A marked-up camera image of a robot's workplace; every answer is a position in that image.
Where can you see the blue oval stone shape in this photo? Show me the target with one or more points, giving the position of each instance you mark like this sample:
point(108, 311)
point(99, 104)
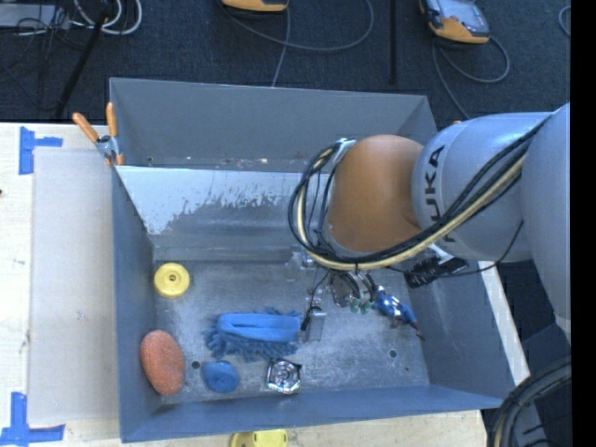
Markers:
point(220, 376)

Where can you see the blue fringed duster cloth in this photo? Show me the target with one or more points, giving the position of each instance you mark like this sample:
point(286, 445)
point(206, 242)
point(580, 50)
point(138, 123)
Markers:
point(253, 328)

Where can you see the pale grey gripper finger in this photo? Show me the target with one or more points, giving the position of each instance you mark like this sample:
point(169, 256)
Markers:
point(316, 326)
point(302, 260)

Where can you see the blue toy figure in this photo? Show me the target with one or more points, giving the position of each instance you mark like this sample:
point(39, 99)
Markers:
point(395, 309)

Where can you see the orange oval sponge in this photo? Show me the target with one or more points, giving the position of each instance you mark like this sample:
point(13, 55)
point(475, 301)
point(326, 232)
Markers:
point(162, 362)

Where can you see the grey metal bin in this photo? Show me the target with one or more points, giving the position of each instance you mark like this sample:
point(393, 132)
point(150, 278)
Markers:
point(261, 124)

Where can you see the pale wood board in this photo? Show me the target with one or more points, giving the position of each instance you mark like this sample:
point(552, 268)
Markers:
point(70, 273)

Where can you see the yellow round disc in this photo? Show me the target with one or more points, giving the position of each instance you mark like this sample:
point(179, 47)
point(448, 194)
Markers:
point(172, 280)

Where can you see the black cylinder on white bracket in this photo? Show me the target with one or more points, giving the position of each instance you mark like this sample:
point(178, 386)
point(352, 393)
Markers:
point(433, 270)

